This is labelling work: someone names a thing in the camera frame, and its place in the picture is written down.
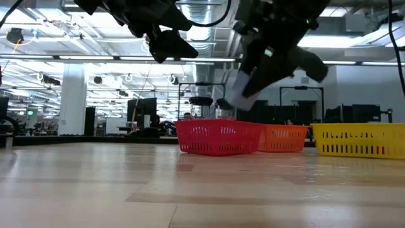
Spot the black cabinet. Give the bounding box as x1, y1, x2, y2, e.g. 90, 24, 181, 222
84, 106, 96, 136

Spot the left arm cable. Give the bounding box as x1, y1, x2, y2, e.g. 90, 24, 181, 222
189, 0, 232, 28

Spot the orange plastic basket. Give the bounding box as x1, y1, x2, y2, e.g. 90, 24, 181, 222
258, 123, 310, 153

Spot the black ceiling device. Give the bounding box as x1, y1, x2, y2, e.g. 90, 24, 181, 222
6, 27, 25, 45

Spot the light blue box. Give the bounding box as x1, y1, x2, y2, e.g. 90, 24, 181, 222
225, 70, 264, 112

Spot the red plastic basket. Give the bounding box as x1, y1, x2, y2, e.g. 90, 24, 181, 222
174, 119, 264, 156

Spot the black-capped clear hourglass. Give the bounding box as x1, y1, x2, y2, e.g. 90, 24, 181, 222
189, 96, 214, 121

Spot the black machine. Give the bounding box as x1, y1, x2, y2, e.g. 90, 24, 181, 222
324, 104, 394, 124

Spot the yellow plastic basket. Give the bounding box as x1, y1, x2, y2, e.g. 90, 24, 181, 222
311, 122, 405, 160

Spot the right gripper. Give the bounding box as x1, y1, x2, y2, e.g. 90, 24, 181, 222
234, 0, 332, 98

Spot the white pillar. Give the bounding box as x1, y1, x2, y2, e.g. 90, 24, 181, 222
58, 63, 87, 136

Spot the black monitor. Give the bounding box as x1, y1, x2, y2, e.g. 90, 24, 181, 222
127, 97, 158, 127

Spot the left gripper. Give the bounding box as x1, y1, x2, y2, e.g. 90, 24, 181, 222
74, 0, 199, 64

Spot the black rig cable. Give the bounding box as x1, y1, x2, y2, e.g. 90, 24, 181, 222
387, 0, 405, 98

